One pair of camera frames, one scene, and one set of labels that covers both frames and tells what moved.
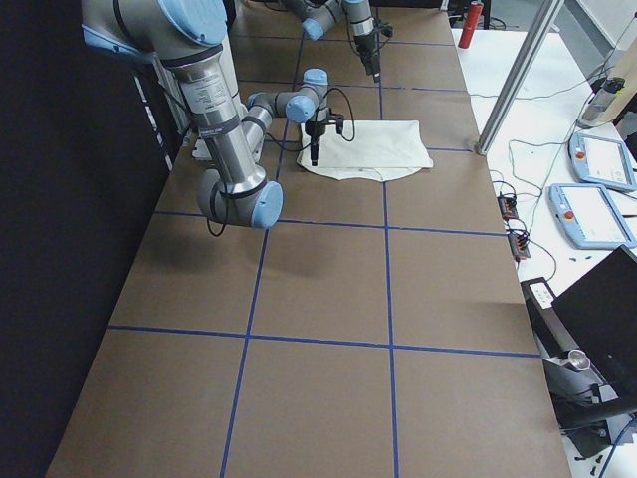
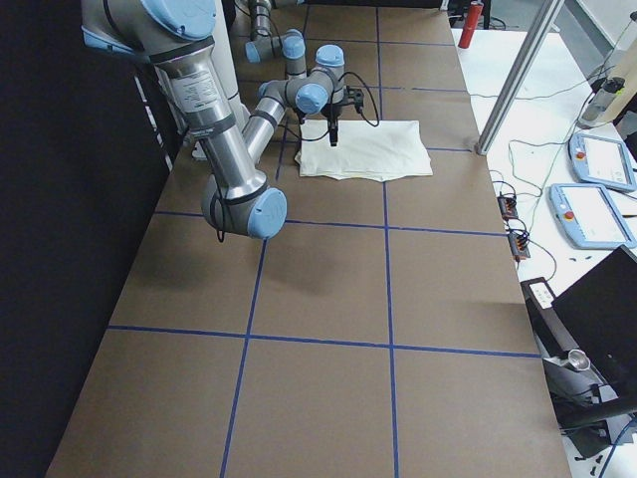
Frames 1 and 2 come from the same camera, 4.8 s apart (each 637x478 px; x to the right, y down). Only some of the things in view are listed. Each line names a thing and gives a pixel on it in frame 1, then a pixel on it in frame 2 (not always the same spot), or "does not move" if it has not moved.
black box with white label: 553,336 does not move
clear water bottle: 599,101 does not move
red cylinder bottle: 472,19 does not move
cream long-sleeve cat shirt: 374,150 does not move
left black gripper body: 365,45 to 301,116
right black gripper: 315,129 to 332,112
